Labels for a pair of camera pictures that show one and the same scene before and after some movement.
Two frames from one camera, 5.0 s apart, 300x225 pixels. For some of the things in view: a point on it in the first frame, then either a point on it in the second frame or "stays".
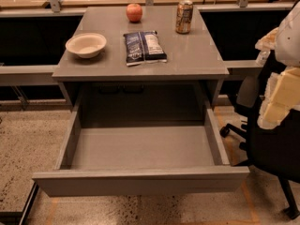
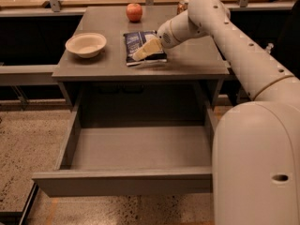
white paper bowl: x=86 y=45 stays
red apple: x=134 y=12 stays
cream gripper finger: x=281 y=96 → x=151 y=47
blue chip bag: x=143 y=47 stays
